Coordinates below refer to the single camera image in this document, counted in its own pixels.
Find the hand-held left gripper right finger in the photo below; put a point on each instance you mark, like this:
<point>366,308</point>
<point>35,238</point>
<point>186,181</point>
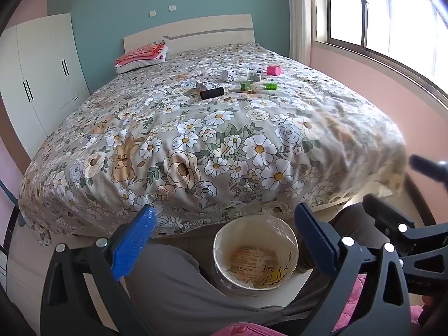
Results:
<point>316,241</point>

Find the white and blue carton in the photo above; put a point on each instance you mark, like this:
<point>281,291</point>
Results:
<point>206,84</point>

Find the folded pink cloth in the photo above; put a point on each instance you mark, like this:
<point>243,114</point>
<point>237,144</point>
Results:
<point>140,54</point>

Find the white printed carton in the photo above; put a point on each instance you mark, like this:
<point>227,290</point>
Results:
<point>253,74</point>

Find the pink cup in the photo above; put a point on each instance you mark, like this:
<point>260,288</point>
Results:
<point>274,70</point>

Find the white round waste bin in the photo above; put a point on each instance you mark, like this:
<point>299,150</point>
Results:
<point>224,255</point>

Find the small white box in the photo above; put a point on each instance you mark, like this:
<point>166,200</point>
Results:
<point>228,75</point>

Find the pink quilted garment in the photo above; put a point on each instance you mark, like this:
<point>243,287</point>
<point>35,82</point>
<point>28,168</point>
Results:
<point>245,329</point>

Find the green box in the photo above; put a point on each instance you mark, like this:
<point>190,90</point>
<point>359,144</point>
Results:
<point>270,86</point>
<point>246,85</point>

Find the window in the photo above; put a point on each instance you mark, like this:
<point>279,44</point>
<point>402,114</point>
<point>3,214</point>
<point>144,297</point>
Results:
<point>392,14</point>

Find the floral printed blanket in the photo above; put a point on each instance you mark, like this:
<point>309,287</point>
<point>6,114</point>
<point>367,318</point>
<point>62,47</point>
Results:
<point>210,129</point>

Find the cream bed headboard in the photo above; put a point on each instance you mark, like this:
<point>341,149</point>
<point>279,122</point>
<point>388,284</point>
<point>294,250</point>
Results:
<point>210,28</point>

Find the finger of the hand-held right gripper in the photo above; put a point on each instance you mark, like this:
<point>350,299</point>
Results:
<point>385,215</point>
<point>425,166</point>

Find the white wardrobe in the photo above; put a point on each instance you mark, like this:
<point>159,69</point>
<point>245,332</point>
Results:
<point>42,77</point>

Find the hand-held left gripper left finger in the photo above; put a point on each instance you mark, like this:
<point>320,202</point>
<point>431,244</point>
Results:
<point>136,241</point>

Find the cream curtain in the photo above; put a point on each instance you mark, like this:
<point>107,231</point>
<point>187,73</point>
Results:
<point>299,17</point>

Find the black cylinder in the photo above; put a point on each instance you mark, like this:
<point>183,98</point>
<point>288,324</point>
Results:
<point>211,93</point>

